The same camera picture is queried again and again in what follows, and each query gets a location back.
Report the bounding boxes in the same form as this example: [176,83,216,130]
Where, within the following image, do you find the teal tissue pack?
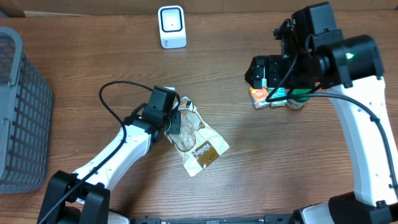
[271,88,287,107]

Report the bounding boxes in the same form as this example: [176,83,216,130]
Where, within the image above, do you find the orange tissue pack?
[249,87,271,109]

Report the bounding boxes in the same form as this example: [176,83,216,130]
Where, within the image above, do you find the green lid jar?
[286,89,310,110]

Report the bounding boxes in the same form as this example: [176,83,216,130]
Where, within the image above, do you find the clear plastic bag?
[165,96,229,177]

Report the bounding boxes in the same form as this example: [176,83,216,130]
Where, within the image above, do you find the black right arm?
[245,2,397,223]

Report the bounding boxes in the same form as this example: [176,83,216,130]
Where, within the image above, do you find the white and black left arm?
[37,86,180,223]

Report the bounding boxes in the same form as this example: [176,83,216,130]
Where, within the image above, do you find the white barcode scanner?
[157,5,187,49]

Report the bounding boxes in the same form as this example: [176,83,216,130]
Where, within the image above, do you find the grey plastic basket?
[1,26,54,194]

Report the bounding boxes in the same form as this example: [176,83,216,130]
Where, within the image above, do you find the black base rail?
[128,214,297,224]

